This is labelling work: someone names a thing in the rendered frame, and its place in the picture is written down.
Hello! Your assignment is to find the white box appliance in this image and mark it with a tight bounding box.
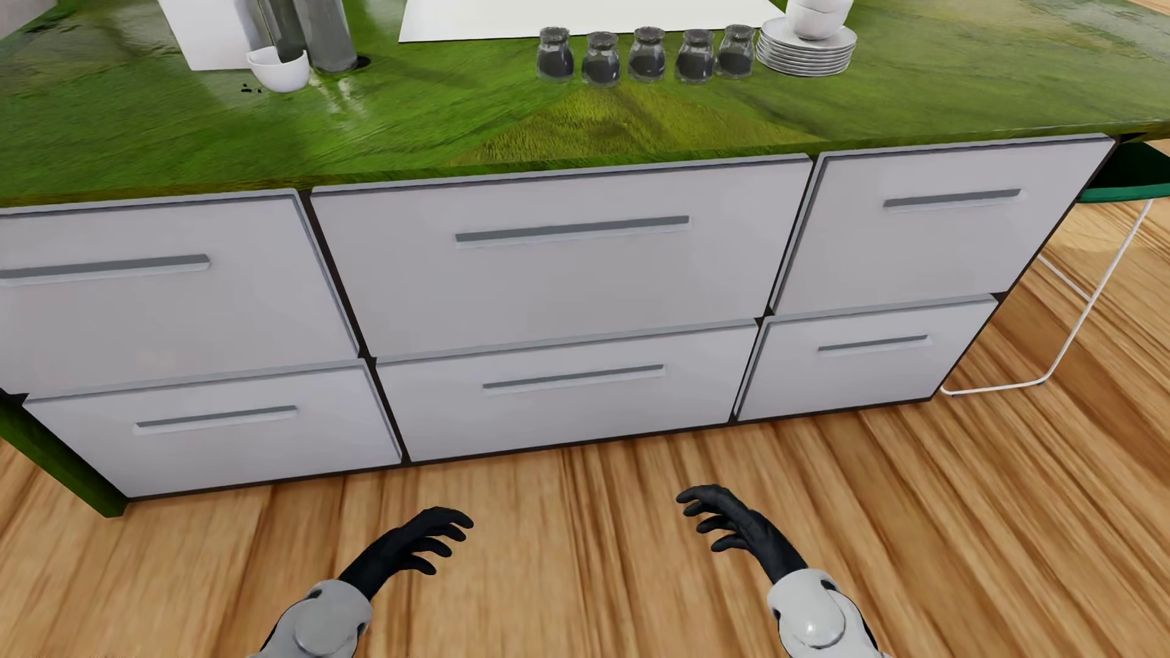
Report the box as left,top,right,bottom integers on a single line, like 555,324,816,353
157,0,275,73

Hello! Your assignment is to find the large white drawer front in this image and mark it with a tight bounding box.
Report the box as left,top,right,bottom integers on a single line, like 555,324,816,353
772,137,1116,316
0,190,360,397
311,157,815,359

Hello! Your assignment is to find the small white bowl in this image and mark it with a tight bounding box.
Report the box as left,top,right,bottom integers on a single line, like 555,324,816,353
246,46,312,94

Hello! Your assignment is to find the small white drawer front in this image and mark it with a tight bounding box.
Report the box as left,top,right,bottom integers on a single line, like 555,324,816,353
736,297,999,423
377,324,760,462
23,363,403,499

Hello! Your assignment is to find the stack of white plates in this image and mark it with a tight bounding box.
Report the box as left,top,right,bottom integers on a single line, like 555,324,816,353
755,16,859,78

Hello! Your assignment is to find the metal cylinder canister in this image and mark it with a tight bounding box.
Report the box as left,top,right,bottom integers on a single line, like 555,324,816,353
258,0,358,74

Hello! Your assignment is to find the white bowl on plates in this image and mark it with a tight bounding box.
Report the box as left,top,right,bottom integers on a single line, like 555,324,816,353
786,0,855,41

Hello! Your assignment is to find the green-topped kitchen island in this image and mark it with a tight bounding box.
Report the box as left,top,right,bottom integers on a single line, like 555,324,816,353
0,0,1170,520

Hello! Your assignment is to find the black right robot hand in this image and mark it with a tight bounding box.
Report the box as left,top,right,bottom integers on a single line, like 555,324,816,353
675,485,809,585

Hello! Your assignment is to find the glass spice jar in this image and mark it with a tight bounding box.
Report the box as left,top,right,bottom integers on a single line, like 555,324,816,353
629,26,667,83
676,28,716,84
581,31,622,87
536,26,576,83
717,24,758,78

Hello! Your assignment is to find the white flat board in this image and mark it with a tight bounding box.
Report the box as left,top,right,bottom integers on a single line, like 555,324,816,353
399,0,789,44

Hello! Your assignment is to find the green stool with white legs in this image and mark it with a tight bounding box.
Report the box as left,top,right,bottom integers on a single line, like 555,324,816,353
940,141,1170,397

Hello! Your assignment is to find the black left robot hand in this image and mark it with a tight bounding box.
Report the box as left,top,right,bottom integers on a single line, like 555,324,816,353
338,507,475,603

